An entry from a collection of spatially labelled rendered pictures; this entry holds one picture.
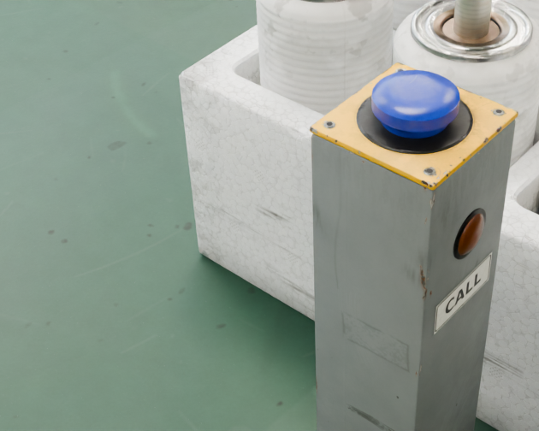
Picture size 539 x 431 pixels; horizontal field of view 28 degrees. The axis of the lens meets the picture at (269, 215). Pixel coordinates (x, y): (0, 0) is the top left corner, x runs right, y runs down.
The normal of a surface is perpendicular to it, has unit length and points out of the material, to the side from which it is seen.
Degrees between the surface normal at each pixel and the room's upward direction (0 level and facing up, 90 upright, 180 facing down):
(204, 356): 0
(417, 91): 0
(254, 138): 90
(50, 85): 0
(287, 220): 90
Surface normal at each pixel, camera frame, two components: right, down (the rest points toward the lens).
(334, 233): -0.66, 0.51
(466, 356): 0.75, 0.41
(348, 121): -0.04, -0.75
